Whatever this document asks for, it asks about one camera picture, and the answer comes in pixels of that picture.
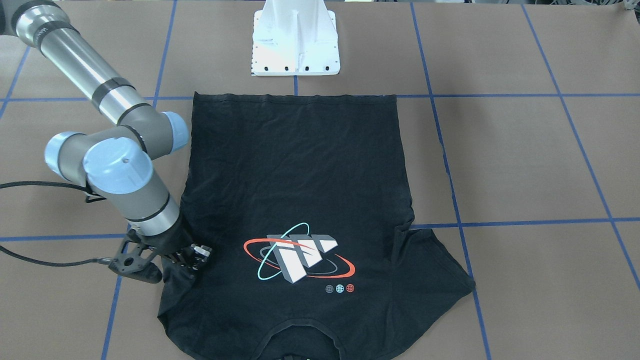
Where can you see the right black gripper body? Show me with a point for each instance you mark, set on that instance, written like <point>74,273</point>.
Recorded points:
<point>170,243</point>

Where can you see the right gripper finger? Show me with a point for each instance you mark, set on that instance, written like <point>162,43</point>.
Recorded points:
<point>187,270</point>
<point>201,253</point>

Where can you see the black printed t-shirt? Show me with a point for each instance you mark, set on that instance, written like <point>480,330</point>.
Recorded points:
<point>306,205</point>

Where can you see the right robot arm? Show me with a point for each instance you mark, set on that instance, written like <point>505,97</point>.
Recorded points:
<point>117,163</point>

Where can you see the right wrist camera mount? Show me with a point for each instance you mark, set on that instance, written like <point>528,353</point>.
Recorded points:
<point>135,261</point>

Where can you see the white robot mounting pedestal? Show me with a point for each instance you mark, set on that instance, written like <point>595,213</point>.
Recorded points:
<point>295,38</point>

